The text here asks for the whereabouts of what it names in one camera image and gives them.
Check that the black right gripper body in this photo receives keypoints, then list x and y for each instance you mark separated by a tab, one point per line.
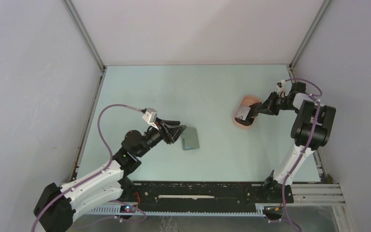
278	103

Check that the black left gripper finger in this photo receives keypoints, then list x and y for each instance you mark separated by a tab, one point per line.
169	123
174	132

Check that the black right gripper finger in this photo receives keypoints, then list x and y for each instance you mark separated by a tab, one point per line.
262	109
251	113

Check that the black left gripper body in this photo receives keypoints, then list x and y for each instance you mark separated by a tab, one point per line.
153	136

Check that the green leather card holder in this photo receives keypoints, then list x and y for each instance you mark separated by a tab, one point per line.
189	138

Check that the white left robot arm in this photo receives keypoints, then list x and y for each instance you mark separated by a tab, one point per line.
60	206

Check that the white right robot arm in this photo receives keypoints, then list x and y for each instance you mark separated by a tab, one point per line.
311	128

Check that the white printed credit card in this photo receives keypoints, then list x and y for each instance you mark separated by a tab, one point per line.
242	112

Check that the pink oval plastic tray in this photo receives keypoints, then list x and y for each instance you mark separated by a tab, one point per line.
247	101

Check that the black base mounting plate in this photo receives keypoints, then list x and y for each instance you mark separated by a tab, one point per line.
206	197

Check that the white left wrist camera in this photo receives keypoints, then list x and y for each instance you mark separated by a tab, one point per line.
149	116

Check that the aluminium frame rail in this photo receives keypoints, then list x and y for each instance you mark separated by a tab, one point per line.
303	194

